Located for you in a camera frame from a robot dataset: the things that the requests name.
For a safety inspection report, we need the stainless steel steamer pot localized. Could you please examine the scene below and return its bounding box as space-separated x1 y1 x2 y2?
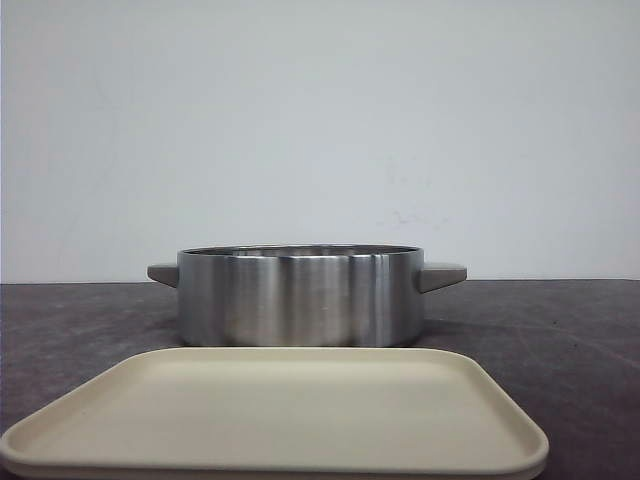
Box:
147 244 467 347

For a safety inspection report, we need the beige plastic tray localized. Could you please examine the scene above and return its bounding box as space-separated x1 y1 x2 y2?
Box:
1 348 549 479

